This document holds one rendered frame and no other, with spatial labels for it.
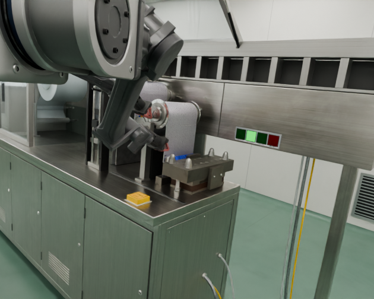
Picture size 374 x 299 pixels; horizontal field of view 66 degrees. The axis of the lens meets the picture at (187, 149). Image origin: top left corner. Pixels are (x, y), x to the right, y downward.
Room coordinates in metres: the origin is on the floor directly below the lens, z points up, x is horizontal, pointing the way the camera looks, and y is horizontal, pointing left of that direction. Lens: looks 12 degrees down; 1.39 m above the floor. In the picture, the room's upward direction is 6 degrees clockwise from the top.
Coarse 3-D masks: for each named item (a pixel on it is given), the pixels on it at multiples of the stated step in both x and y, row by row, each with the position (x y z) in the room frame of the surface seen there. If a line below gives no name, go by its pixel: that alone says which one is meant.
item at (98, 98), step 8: (88, 88) 1.59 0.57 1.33; (96, 88) 1.58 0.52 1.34; (88, 96) 1.59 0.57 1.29; (96, 96) 1.60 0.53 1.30; (104, 96) 1.50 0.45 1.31; (88, 104) 1.59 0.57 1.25; (96, 104) 1.60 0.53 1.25; (104, 104) 1.50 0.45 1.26; (88, 112) 1.59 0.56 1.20; (96, 112) 1.56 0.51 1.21; (104, 112) 1.51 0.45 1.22; (88, 120) 1.59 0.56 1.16; (96, 120) 1.54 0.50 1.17; (88, 128) 1.59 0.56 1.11; (88, 136) 1.59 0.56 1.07; (88, 144) 1.59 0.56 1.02; (88, 152) 1.60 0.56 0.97; (104, 152) 1.51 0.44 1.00; (88, 160) 1.60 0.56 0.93; (104, 160) 1.52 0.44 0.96; (96, 168) 1.53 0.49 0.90; (104, 168) 1.52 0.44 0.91
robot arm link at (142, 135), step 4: (140, 128) 0.95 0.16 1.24; (144, 128) 1.10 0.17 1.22; (136, 132) 0.83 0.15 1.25; (140, 132) 0.84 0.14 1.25; (144, 132) 1.07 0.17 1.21; (148, 132) 1.16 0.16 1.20; (132, 136) 0.83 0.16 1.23; (136, 136) 0.82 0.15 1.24; (140, 136) 0.87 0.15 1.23; (144, 136) 1.13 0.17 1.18; (148, 136) 1.17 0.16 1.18; (152, 136) 1.24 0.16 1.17; (132, 140) 0.83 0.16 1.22; (136, 140) 0.85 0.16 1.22; (140, 140) 1.12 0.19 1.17; (144, 140) 1.16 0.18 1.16; (144, 144) 1.22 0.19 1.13
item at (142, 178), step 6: (144, 126) 1.40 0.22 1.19; (150, 126) 1.41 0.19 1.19; (144, 150) 1.41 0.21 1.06; (150, 150) 1.43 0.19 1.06; (144, 156) 1.41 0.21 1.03; (150, 156) 1.43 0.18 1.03; (144, 162) 1.41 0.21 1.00; (144, 168) 1.41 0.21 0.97; (144, 174) 1.41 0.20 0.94; (138, 180) 1.40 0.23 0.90; (144, 180) 1.40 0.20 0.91
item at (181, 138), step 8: (168, 128) 1.40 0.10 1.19; (176, 128) 1.45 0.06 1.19; (184, 128) 1.50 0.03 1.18; (192, 128) 1.55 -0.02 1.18; (168, 136) 1.41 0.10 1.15; (176, 136) 1.46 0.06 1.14; (184, 136) 1.50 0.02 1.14; (192, 136) 1.56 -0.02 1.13; (168, 144) 1.41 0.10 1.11; (176, 144) 1.46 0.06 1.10; (184, 144) 1.51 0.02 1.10; (192, 144) 1.57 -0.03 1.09; (168, 152) 1.42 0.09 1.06; (176, 152) 1.47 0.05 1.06; (184, 152) 1.52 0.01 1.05; (192, 152) 1.57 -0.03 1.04
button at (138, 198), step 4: (136, 192) 1.18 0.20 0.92; (140, 192) 1.19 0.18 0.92; (128, 196) 1.14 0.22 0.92; (132, 196) 1.13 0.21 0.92; (136, 196) 1.13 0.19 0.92; (140, 196) 1.14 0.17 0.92; (144, 196) 1.14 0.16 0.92; (148, 196) 1.15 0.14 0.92; (128, 200) 1.14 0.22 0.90; (132, 200) 1.12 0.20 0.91; (136, 200) 1.11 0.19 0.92; (140, 200) 1.11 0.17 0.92; (144, 200) 1.13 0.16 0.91; (148, 200) 1.15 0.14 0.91
